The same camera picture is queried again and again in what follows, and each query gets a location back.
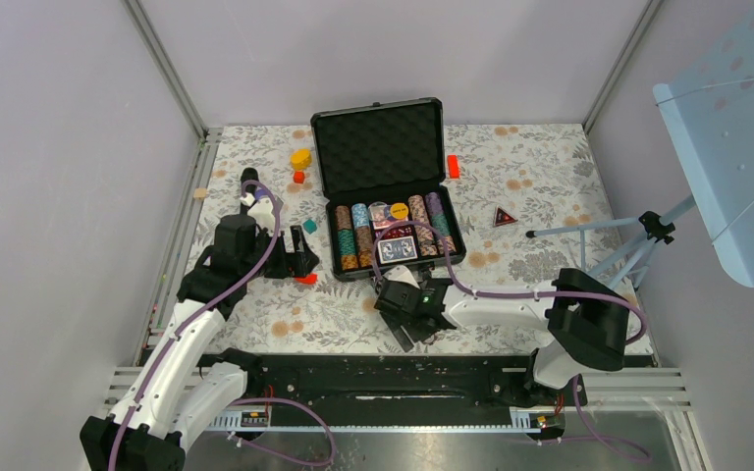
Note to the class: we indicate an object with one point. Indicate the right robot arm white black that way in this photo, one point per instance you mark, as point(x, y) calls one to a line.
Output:
point(586, 320)

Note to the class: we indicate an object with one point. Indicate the blue playing card deck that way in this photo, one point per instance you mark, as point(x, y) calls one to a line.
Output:
point(398, 249)

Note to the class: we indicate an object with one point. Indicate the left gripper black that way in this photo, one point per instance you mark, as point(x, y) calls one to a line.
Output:
point(297, 263)

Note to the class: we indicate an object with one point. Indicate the light blue perforated panel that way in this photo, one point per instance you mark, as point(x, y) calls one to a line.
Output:
point(708, 110)

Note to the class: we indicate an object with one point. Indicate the blue small blind button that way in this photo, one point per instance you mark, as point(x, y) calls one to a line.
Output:
point(388, 212)

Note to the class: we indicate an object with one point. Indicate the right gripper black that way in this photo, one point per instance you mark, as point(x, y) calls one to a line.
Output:
point(416, 334)

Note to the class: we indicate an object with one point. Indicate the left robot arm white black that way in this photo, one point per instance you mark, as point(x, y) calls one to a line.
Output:
point(156, 421)

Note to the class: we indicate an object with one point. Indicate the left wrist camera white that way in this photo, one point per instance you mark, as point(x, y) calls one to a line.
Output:
point(258, 207)

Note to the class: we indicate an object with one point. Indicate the black poker chip case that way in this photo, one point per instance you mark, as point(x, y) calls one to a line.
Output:
point(384, 152)

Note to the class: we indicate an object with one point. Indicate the teal small cube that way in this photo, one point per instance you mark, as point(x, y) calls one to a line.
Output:
point(310, 226)

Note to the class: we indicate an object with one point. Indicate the purple chip stack far right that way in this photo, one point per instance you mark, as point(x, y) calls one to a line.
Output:
point(439, 219)

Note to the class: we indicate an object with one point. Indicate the red rectangular block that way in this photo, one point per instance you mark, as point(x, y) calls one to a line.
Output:
point(310, 279)

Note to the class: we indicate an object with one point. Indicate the floral table mat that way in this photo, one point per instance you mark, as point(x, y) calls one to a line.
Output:
point(544, 175)

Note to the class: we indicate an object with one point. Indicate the red black triangle card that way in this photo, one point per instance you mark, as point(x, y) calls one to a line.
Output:
point(503, 218)

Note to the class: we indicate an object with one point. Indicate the yellow cylinder block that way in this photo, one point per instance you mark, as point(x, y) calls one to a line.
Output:
point(301, 159)

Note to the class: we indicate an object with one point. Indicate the purple toy microphone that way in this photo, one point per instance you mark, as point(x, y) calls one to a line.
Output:
point(268, 201)

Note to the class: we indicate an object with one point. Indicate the black microphone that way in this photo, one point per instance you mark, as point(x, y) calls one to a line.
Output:
point(249, 179)

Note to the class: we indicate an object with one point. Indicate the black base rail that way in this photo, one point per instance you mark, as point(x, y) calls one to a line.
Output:
point(389, 391)

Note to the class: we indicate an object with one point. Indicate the clear plastic disc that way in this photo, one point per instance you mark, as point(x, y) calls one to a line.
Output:
point(376, 213)

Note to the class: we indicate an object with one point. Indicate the red playing card deck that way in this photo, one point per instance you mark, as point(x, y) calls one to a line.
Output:
point(384, 226)

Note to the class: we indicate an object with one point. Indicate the yellow dealer button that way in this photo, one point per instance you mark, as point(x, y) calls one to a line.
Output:
point(398, 212)

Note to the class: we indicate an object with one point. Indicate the red block beside case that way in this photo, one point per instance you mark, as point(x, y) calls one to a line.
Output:
point(453, 167)

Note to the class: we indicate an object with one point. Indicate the brown chip stack far left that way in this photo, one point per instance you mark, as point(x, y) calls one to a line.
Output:
point(346, 239)

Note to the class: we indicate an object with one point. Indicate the light blue tripod stand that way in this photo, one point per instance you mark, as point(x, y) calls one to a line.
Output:
point(634, 256)

